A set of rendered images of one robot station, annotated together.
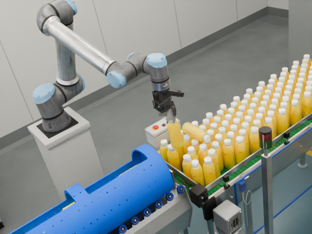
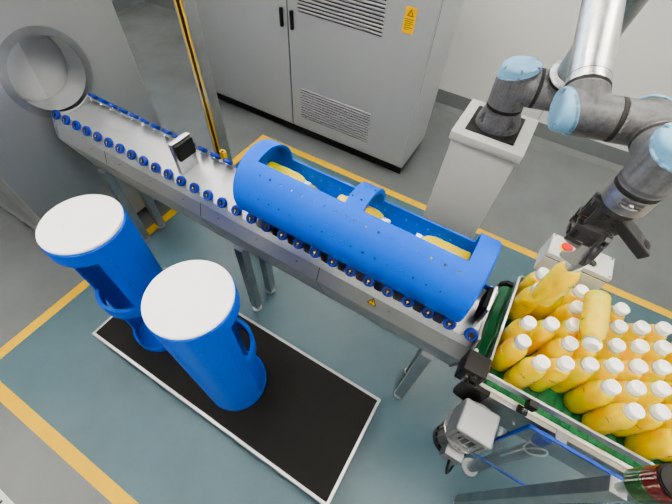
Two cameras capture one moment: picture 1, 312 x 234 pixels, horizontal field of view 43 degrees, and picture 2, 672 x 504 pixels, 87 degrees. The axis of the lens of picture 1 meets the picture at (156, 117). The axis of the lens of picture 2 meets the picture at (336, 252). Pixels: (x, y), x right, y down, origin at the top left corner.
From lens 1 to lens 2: 102 cm
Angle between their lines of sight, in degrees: 46
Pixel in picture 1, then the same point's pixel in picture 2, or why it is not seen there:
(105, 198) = (369, 235)
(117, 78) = (561, 108)
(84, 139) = (498, 169)
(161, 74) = (644, 182)
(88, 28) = not seen: outside the picture
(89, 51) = (596, 22)
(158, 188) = (435, 300)
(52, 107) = (505, 97)
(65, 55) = not seen: hidden behind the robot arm
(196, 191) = (473, 362)
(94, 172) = (472, 211)
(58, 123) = (492, 123)
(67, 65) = not seen: hidden behind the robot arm
